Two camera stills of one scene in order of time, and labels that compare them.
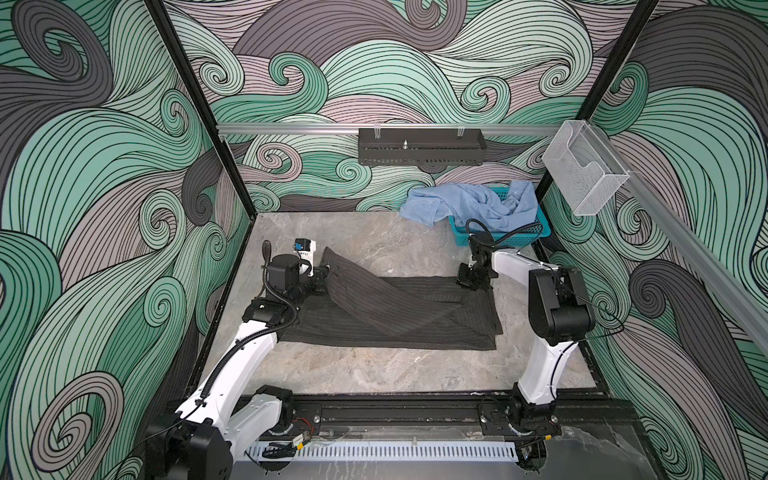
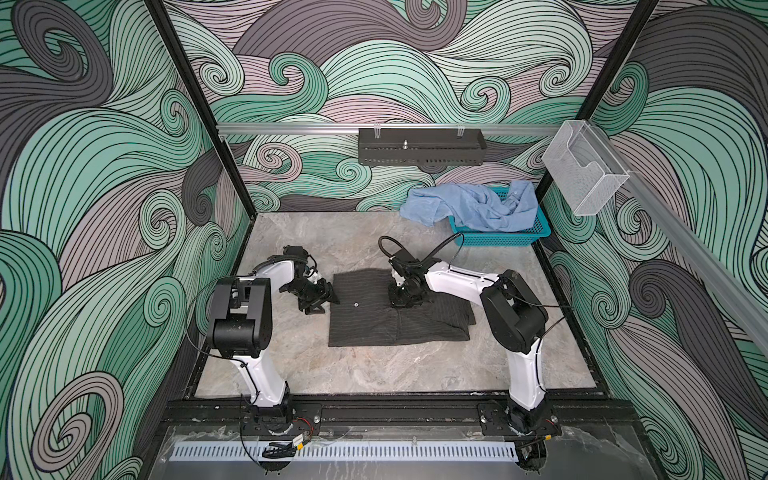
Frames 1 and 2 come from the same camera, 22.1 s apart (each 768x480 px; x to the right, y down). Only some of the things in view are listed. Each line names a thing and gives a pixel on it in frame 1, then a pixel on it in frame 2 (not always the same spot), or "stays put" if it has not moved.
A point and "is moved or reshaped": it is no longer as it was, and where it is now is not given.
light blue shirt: [492, 208] stays put
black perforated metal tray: [422, 147] stays put
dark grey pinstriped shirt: [364, 306] is moved or reshaped
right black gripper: [461, 279] -> [396, 302]
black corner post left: [200, 97] stays put
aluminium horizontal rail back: [390, 129] stays put
